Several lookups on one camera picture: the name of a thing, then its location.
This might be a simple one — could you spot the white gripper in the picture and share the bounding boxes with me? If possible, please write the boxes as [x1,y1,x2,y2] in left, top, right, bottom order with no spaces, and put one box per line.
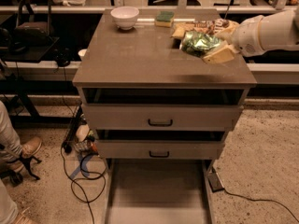
[203,15,264,64]

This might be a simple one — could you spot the crushed green can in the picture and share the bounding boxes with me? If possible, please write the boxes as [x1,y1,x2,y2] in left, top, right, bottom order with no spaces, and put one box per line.
[179,31,223,57]

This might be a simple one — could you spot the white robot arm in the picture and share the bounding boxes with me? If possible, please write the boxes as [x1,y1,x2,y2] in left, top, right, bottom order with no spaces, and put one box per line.
[202,10,299,64]

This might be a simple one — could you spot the grey drawer cabinet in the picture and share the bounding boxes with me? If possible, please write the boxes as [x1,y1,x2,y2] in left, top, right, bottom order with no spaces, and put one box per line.
[72,8,258,133]

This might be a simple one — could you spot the top grey drawer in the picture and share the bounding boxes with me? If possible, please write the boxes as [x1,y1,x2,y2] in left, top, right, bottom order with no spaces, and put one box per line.
[81,105,243,131]

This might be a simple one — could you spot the grey drawer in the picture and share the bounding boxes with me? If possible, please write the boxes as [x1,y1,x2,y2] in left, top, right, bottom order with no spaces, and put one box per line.
[103,159,216,224]
[81,105,243,131]
[95,130,224,160]

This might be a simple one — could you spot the middle grey drawer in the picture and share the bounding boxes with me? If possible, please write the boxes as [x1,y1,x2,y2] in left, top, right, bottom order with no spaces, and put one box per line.
[95,130,224,160]

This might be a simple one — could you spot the bottom grey drawer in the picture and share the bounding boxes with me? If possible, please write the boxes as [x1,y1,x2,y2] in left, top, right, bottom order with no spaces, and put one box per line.
[103,159,216,224]

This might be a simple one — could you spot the brown snack bag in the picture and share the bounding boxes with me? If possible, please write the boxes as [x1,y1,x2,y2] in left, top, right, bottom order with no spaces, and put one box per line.
[172,19,230,39]

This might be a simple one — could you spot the green yellow sponge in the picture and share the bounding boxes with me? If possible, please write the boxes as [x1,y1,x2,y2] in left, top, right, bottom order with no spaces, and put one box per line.
[155,11,174,27]

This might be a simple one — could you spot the white ceramic bowl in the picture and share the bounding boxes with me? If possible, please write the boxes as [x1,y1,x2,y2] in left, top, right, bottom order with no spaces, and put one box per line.
[110,7,139,30]

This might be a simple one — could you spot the black power adapter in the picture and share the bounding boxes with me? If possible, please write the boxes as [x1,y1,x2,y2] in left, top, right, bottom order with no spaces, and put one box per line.
[208,173,224,192]

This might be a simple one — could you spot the small white cup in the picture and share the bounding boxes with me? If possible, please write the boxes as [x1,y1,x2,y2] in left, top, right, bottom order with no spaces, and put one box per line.
[78,49,87,59]

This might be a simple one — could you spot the black headphones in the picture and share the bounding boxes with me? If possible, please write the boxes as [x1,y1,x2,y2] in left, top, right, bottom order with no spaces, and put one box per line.
[53,48,71,67]

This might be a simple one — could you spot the black bag on shelf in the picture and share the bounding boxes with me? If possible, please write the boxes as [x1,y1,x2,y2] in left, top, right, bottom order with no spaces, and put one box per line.
[14,0,53,47]

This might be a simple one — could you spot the tan shoe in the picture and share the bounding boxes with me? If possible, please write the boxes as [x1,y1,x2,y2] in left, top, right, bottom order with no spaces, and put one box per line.
[21,136,42,158]
[11,212,37,224]

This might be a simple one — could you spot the black tripod stand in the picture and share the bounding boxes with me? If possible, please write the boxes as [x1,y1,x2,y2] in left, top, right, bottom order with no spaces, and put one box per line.
[0,144,41,180]

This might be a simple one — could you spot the person leg light trousers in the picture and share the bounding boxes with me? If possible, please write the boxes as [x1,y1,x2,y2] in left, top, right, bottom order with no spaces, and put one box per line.
[0,101,22,166]

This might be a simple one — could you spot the black floor cable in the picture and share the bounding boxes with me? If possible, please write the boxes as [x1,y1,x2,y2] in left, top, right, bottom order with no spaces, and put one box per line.
[60,140,107,224]

